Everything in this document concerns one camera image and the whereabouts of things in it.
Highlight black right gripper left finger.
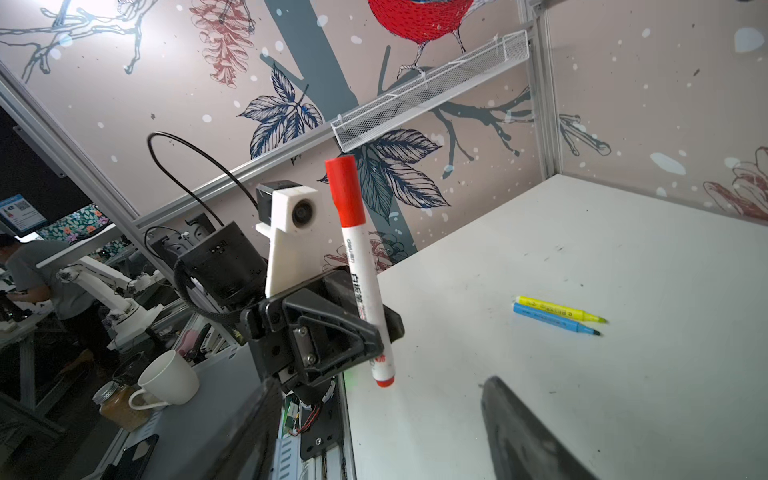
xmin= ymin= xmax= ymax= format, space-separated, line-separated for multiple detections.
xmin=200 ymin=378 xmax=282 ymax=479

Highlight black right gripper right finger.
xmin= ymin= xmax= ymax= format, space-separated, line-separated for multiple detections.
xmin=481 ymin=376 xmax=595 ymax=479

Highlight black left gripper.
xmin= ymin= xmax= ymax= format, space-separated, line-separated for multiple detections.
xmin=239 ymin=266 xmax=407 ymax=403

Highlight white marker pen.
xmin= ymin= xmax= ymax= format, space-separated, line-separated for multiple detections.
xmin=339 ymin=223 xmax=397 ymax=389

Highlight red pen cap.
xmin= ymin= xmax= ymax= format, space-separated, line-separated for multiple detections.
xmin=325 ymin=155 xmax=366 ymax=228

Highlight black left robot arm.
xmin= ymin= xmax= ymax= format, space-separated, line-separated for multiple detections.
xmin=174 ymin=223 xmax=383 ymax=405

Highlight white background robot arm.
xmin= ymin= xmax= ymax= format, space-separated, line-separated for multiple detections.
xmin=58 ymin=257 xmax=261 ymax=479

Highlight blue highlighter pen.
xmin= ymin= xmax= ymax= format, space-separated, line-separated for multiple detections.
xmin=513 ymin=302 xmax=601 ymax=336

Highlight yellow highlighter pen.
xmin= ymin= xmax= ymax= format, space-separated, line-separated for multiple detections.
xmin=515 ymin=296 xmax=607 ymax=323

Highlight white ceramic mug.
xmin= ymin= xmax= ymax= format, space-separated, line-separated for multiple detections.
xmin=128 ymin=350 xmax=200 ymax=411

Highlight glass jar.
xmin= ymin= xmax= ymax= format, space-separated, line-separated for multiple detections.
xmin=92 ymin=381 xmax=150 ymax=432

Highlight person in grey shirt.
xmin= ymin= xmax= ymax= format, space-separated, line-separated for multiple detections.
xmin=1 ymin=233 xmax=120 ymax=374

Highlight background monitor screen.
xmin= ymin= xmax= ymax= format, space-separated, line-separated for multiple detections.
xmin=0 ymin=194 xmax=50 ymax=237

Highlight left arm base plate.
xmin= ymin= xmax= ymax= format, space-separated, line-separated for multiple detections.
xmin=298 ymin=379 xmax=344 ymax=461

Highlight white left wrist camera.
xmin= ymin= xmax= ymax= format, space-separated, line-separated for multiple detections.
xmin=256 ymin=180 xmax=322 ymax=298

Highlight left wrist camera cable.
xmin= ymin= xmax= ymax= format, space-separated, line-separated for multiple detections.
xmin=146 ymin=130 xmax=260 ymax=229

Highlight white mesh wall tray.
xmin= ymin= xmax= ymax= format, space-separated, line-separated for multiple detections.
xmin=331 ymin=30 xmax=530 ymax=153

